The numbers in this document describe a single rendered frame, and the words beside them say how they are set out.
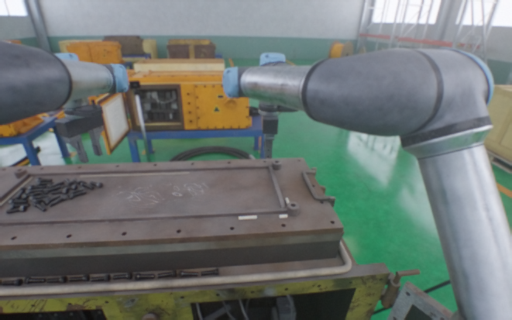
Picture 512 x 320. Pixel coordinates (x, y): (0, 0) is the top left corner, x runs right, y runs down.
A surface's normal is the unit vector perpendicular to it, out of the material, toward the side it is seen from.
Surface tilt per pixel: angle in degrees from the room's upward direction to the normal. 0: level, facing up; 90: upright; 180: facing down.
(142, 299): 90
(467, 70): 48
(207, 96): 90
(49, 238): 0
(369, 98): 81
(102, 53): 90
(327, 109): 108
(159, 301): 90
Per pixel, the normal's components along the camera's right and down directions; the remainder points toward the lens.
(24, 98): 0.88, 0.46
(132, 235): 0.03, -0.88
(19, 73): 0.92, -0.05
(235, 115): 0.13, 0.47
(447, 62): 0.28, -0.42
